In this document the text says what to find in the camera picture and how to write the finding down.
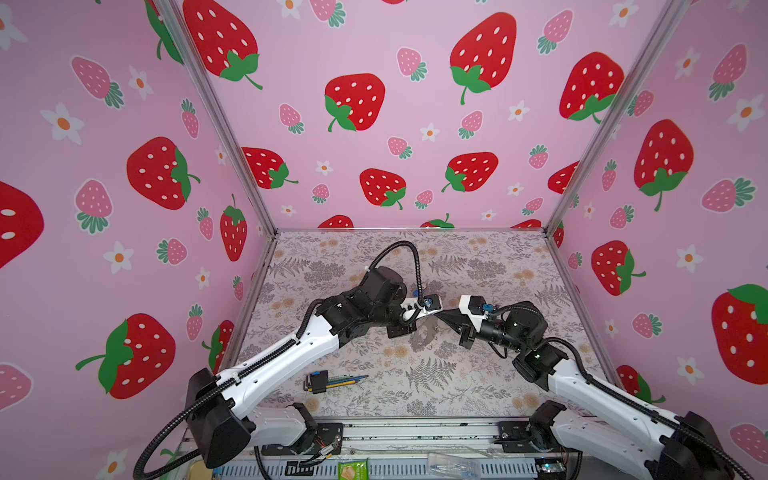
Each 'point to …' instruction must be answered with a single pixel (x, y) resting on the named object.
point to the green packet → (353, 470)
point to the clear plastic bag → (453, 467)
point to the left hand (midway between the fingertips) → (421, 308)
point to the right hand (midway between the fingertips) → (437, 310)
